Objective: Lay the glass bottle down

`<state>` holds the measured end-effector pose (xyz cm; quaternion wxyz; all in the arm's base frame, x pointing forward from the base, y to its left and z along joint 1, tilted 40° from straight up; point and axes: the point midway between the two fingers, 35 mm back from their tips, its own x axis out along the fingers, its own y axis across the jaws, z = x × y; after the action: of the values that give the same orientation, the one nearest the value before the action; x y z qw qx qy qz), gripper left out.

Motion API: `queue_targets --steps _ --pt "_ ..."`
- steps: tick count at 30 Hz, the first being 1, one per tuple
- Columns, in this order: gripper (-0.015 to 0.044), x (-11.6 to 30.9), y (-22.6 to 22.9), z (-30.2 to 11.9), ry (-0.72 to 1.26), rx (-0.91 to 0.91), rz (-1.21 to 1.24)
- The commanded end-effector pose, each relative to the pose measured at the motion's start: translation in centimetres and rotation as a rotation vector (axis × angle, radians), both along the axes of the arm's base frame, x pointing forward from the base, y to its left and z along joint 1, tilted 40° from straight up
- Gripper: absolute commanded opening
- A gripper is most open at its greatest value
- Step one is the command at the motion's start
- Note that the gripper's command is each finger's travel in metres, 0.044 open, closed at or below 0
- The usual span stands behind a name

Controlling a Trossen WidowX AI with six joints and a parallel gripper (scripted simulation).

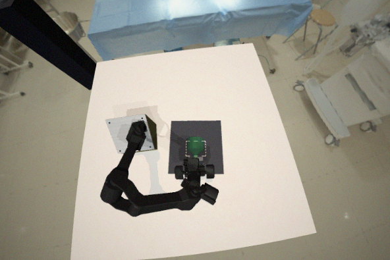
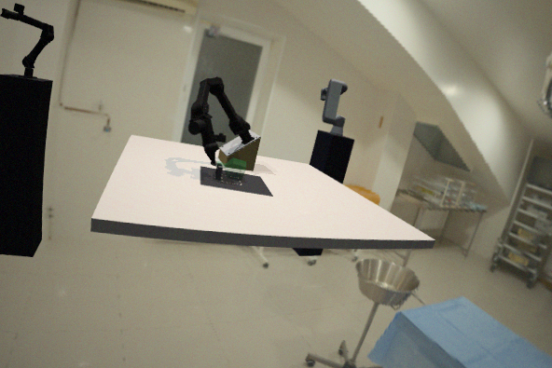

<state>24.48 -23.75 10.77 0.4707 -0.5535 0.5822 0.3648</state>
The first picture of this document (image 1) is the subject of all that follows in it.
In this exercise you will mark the green glass bottle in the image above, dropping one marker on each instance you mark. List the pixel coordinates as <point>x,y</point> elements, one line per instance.
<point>195,145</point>

